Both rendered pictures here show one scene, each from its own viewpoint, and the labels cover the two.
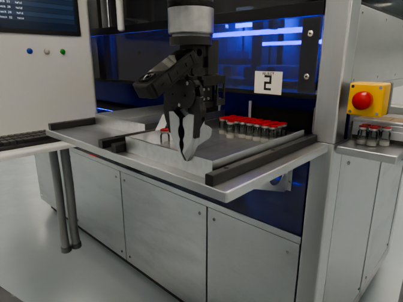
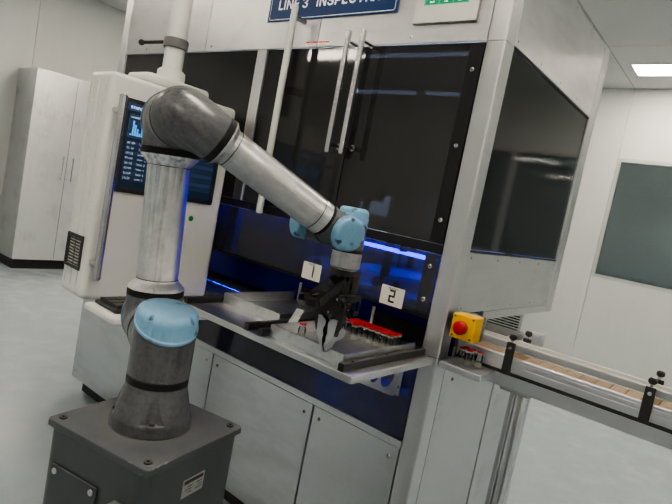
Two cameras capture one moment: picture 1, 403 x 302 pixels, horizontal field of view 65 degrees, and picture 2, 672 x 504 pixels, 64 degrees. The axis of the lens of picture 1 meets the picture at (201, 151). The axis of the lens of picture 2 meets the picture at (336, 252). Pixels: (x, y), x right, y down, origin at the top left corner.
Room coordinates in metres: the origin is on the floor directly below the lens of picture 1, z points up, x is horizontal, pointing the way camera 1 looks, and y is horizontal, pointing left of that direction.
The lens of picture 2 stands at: (-0.76, 0.16, 1.28)
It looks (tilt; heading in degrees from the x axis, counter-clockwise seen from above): 5 degrees down; 355
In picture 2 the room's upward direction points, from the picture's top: 11 degrees clockwise
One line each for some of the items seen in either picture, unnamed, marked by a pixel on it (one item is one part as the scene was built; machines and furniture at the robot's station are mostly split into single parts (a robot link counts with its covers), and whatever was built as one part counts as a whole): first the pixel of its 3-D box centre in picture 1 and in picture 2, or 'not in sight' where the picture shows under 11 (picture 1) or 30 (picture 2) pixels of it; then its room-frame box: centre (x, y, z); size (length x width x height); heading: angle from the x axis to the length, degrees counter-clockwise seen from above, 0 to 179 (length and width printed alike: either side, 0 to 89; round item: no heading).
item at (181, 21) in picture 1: (189, 24); (344, 260); (0.56, 0.02, 1.14); 0.08 x 0.08 x 0.05
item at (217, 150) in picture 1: (218, 140); (344, 339); (0.72, -0.04, 0.90); 0.34 x 0.26 x 0.04; 137
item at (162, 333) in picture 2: not in sight; (163, 338); (0.27, 0.36, 0.96); 0.13 x 0.12 x 0.14; 24
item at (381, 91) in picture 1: (369, 98); (467, 326); (0.72, -0.38, 1.00); 0.08 x 0.07 x 0.07; 137
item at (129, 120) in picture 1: (162, 117); (287, 306); (1.04, 0.13, 0.90); 0.34 x 0.26 x 0.04; 137
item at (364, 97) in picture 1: (363, 100); (460, 327); (0.69, -0.35, 1.00); 0.04 x 0.04 x 0.04; 47
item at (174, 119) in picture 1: (186, 133); (327, 331); (0.57, 0.03, 0.95); 0.06 x 0.03 x 0.09; 137
